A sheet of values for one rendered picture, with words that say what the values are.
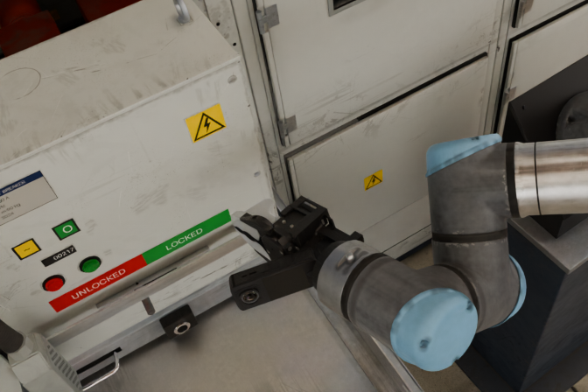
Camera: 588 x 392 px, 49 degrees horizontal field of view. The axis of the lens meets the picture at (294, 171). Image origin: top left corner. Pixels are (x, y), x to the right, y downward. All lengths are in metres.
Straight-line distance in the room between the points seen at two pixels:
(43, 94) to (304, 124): 0.71
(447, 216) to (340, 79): 0.75
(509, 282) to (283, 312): 0.57
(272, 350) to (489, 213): 0.59
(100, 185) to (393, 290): 0.45
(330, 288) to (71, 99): 0.44
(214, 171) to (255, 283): 0.27
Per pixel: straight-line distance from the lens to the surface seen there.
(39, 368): 1.05
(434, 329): 0.69
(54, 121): 0.92
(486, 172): 0.77
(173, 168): 0.98
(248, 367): 1.23
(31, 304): 1.10
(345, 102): 1.53
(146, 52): 0.96
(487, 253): 0.79
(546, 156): 0.77
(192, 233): 1.10
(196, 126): 0.95
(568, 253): 1.48
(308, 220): 0.83
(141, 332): 1.24
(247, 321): 1.27
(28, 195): 0.93
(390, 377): 1.19
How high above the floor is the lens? 1.96
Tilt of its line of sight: 50 degrees down
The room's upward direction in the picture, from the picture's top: 11 degrees counter-clockwise
